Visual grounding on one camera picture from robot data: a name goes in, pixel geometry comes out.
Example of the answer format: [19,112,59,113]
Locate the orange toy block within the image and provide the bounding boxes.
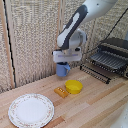
[54,86,70,99]

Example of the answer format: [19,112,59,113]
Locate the black oven rack tray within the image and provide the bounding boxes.
[79,63,112,85]

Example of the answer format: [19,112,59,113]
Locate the cobalt blue cup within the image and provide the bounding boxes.
[55,61,72,78]

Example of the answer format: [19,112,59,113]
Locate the black dish rack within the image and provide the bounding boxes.
[87,37,128,80]

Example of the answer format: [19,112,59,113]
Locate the yellow plastic bowl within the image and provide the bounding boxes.
[64,79,84,95]

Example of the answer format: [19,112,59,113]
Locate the white floral-rimmed plate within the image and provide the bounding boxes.
[7,93,55,128]

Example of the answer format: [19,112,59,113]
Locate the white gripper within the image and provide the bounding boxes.
[52,47,83,64]

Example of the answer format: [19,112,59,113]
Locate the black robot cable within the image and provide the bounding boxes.
[83,8,128,54]

